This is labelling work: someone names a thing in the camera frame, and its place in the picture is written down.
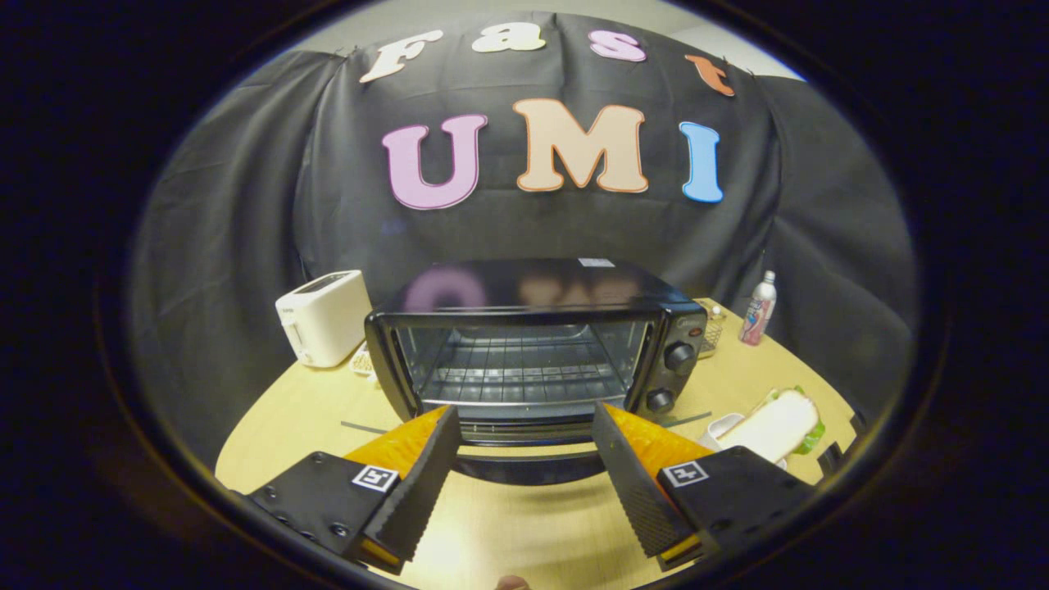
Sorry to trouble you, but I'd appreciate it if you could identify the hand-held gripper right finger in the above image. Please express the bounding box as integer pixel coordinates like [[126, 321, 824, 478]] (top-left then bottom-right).
[[591, 402, 820, 572]]

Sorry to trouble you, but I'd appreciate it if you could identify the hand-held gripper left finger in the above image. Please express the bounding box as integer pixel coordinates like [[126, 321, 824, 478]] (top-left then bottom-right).
[[244, 405, 462, 574]]

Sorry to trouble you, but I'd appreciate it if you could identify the sandwich with lettuce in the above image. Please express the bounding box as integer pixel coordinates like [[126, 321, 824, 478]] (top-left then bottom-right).
[[720, 385, 826, 464]]

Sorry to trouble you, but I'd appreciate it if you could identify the black toaster oven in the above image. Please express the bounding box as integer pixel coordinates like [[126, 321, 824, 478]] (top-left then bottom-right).
[[365, 258, 709, 486]]

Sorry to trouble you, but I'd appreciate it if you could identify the white toaster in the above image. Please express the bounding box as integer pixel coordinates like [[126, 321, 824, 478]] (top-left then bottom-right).
[[275, 270, 374, 369]]

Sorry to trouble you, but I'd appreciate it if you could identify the white plastic tray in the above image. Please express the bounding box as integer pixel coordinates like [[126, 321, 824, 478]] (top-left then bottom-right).
[[703, 412, 792, 470]]

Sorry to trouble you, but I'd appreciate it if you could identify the white bottle with pink label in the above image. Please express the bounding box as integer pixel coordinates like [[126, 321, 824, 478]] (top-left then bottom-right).
[[738, 270, 778, 347]]

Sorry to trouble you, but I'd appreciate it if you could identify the black backdrop cloth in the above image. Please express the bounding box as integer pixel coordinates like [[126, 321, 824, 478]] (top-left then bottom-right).
[[129, 12, 919, 472]]

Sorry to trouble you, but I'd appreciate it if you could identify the wire basket holder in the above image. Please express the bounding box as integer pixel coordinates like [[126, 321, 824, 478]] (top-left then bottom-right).
[[698, 303, 728, 360]]

